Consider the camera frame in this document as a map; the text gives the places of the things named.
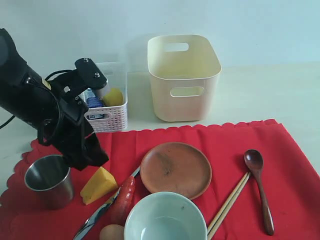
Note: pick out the steel table knife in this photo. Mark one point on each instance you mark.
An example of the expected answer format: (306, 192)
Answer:
(91, 221)

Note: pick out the white perforated plastic basket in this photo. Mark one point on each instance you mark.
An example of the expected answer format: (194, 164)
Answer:
(111, 118)

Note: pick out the pale green ceramic bowl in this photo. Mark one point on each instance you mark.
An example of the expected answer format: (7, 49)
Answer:
(165, 216)

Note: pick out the stainless steel cup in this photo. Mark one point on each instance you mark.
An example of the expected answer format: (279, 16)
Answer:
(50, 178)

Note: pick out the red sausage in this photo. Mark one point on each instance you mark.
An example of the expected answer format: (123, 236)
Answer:
(120, 209)

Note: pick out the red scalloped table cloth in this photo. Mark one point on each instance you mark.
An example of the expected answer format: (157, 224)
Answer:
(291, 184)

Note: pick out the dark wooden spoon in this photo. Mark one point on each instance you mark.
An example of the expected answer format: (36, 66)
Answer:
(255, 163)

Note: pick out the brown wooden plate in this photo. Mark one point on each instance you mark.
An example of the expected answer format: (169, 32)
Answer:
(176, 167)

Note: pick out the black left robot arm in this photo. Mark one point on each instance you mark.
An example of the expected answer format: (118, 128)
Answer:
(22, 92)

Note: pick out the yellow cheese wedge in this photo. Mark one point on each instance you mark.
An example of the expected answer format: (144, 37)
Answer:
(101, 183)

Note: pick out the yellow lemon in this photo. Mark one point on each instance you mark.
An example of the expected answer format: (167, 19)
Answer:
(113, 98)

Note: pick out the blue white milk carton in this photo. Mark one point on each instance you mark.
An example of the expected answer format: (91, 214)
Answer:
(92, 101)

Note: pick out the right bamboo chopstick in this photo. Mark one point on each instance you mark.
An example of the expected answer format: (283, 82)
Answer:
(229, 207)

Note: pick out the cream plastic bin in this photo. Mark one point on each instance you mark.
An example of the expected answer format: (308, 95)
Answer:
(184, 71)

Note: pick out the brown egg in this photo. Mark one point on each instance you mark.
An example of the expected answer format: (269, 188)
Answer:
(112, 232)

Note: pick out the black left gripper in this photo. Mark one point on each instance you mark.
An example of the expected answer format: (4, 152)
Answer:
(67, 129)

